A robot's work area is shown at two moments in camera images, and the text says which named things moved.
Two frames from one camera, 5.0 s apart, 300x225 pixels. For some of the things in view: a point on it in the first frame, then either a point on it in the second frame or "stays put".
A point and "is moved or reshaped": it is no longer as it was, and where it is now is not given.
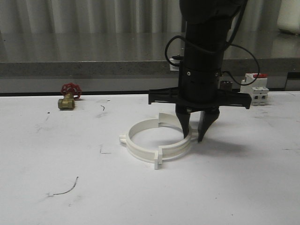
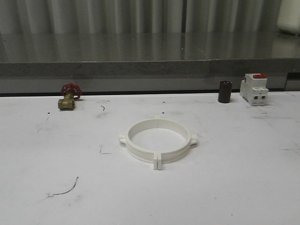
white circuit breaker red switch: x=258 y=90 stays put
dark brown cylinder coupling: x=226 y=86 stays put
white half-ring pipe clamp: x=139 y=152 stays put
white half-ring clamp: x=174 y=149 is moved or reshaped
